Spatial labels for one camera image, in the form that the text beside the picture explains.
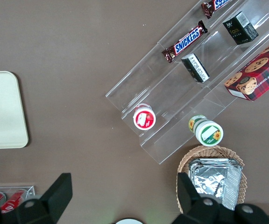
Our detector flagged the green lid yogurt cup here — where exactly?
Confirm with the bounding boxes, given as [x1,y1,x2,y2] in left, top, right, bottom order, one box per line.
[188,114,224,147]

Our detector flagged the red lid yogurt cup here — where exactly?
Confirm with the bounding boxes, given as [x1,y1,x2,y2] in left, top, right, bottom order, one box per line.
[132,103,156,131]

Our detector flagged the clear acrylic stepped shelf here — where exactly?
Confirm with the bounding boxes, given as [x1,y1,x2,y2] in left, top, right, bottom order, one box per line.
[105,0,269,165]

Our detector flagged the cream plastic tray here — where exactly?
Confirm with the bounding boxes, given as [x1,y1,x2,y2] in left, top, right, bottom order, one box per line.
[0,70,29,150]

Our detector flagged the clear acrylic bottle rack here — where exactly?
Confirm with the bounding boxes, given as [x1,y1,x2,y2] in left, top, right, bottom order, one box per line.
[0,185,36,217]

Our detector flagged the Snickers chocolate bar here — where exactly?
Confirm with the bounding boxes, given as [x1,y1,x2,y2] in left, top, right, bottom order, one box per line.
[201,0,231,20]
[162,20,208,63]

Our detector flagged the light wicker basket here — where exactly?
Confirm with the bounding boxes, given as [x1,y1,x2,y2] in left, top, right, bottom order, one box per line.
[177,145,248,214]

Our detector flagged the small black carton box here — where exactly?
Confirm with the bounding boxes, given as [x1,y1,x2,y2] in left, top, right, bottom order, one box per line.
[181,53,211,83]
[222,11,259,45]

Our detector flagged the silver foil packets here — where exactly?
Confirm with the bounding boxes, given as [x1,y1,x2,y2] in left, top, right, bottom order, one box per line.
[187,158,243,212]

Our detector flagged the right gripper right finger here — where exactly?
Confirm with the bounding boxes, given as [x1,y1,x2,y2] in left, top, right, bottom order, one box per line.
[174,172,221,224]

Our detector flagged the red tartan cookie box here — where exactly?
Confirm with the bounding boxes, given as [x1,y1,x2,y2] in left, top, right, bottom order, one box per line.
[224,34,269,102]

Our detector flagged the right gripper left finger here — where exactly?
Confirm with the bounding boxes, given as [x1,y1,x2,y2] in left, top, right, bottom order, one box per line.
[15,172,73,224]

